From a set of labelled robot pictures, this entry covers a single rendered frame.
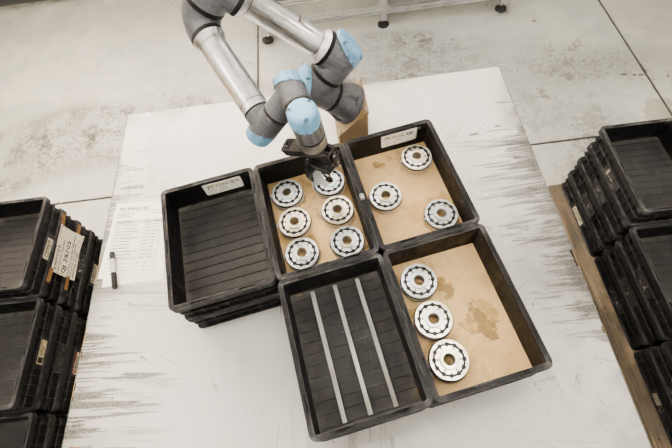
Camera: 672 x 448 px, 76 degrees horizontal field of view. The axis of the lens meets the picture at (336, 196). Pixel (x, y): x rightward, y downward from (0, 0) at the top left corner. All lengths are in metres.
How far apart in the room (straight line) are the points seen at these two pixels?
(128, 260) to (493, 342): 1.21
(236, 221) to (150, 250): 0.37
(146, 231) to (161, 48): 2.05
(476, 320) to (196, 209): 0.93
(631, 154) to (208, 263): 1.73
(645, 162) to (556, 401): 1.13
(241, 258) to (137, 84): 2.16
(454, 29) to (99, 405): 2.87
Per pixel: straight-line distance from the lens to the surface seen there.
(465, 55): 3.08
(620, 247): 2.06
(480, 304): 1.29
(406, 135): 1.46
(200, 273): 1.39
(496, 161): 1.68
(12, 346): 2.22
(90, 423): 1.58
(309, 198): 1.41
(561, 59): 3.20
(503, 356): 1.27
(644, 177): 2.12
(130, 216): 1.76
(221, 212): 1.46
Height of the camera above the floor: 2.04
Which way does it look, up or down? 60 degrees down
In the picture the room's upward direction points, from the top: 10 degrees counter-clockwise
